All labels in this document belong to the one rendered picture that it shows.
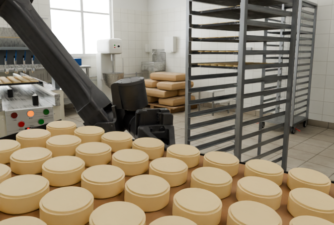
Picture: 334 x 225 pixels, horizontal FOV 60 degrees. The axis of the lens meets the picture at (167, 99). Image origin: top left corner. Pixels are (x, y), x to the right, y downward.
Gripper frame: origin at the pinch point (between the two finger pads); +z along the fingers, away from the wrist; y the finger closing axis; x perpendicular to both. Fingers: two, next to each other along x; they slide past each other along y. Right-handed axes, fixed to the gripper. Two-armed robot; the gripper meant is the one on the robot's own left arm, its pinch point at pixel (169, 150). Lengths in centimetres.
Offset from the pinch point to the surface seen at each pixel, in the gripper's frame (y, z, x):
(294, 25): -34, -118, -147
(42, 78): 49, -487, 17
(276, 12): -41, -114, -125
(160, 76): 48, -489, -198
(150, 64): 31, -583, -209
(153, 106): 104, -477, -181
